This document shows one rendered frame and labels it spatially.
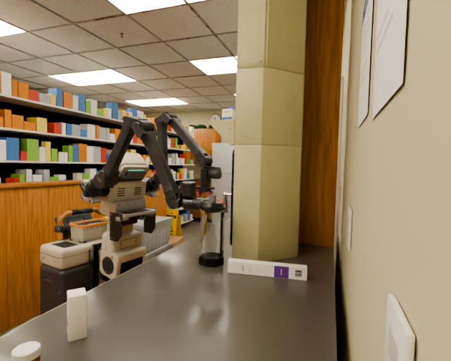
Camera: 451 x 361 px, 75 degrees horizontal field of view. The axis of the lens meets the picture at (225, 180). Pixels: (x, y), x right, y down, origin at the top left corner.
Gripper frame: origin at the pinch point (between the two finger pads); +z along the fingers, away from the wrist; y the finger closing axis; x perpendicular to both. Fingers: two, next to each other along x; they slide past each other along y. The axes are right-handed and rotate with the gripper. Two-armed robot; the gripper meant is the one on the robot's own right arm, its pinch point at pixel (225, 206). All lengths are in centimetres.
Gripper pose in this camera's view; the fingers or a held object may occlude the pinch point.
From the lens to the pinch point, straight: 129.3
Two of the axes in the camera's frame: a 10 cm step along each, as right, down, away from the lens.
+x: 0.0, 9.8, 1.9
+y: 3.3, -1.8, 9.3
